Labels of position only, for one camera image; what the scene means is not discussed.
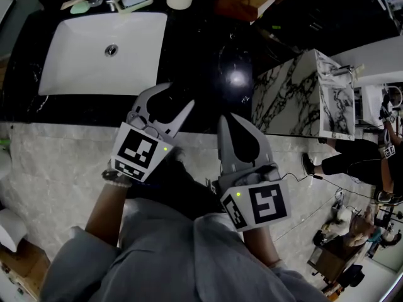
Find marble-pattern cabinet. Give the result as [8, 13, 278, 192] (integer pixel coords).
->
[251, 48, 356, 140]

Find person's right forearm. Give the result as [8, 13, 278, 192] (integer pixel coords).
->
[242, 225, 283, 267]

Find white rounded container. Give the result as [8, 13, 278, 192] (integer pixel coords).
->
[0, 208, 28, 254]

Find person's left forearm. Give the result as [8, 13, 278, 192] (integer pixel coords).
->
[84, 181, 133, 248]

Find brown leather pouch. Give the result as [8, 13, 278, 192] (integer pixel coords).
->
[213, 0, 258, 22]

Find person's grey shirt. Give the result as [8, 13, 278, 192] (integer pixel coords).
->
[39, 196, 331, 302]

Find white cabinet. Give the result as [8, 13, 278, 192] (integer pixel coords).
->
[354, 83, 403, 128]

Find white sink basin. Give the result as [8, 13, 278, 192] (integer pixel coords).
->
[37, 11, 168, 97]

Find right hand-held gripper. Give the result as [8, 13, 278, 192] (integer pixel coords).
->
[216, 114, 292, 232]

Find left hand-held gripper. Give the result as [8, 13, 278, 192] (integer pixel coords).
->
[110, 81, 196, 182]

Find dark bracelet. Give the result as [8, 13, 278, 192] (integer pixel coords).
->
[100, 165, 124, 181]

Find white bead bracelet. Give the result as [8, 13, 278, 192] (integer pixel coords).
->
[105, 178, 133, 189]

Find person's black trousers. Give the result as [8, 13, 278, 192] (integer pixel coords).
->
[124, 145, 229, 221]

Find brown cardboard box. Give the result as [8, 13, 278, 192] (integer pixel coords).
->
[0, 240, 51, 302]

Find black cable with adapter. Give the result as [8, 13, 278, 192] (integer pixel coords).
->
[279, 171, 377, 201]

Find black cabinet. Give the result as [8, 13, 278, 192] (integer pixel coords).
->
[251, 0, 403, 58]

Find soap dish with soap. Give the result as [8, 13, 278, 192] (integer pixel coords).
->
[115, 0, 154, 13]

